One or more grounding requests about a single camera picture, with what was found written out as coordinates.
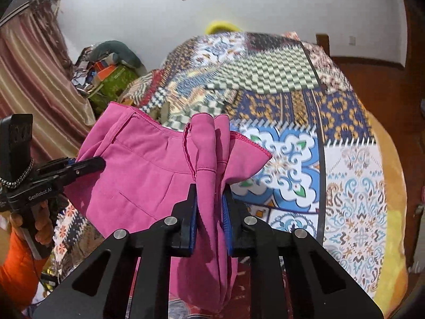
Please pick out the yellow blanket under bedspread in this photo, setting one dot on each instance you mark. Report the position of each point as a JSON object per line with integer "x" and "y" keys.
{"x": 393, "y": 281}

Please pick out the white wall socket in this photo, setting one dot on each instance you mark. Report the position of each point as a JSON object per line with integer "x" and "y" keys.
{"x": 352, "y": 40}

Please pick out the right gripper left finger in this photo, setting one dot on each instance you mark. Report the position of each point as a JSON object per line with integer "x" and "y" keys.
{"x": 128, "y": 275}

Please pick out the green storage bag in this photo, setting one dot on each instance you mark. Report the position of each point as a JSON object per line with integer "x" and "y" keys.
{"x": 115, "y": 81}

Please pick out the left hand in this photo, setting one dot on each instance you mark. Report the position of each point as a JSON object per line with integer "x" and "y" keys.
{"x": 43, "y": 225}

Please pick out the patchwork patterned bedspread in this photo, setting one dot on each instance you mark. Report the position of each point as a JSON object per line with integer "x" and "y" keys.
{"x": 325, "y": 174}

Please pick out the grey plush toy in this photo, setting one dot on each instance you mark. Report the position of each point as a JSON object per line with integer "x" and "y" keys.
{"x": 119, "y": 51}

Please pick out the yellow curved headboard tube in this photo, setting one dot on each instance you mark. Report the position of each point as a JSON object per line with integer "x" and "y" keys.
{"x": 219, "y": 26}

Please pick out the orange sleeve forearm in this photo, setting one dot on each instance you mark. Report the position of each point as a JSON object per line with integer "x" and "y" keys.
{"x": 20, "y": 274}

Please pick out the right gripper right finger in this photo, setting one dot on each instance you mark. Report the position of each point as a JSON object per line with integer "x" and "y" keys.
{"x": 292, "y": 275}

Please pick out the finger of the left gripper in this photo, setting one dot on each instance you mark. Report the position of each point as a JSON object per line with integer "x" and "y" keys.
{"x": 80, "y": 169}

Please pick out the pink pants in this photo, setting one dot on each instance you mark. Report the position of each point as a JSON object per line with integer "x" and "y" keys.
{"x": 149, "y": 169}

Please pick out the striped brown curtain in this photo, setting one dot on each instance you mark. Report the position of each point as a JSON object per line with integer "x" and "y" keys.
{"x": 36, "y": 74}

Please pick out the olive green folded garment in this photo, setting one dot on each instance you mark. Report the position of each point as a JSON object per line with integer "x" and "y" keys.
{"x": 160, "y": 114}

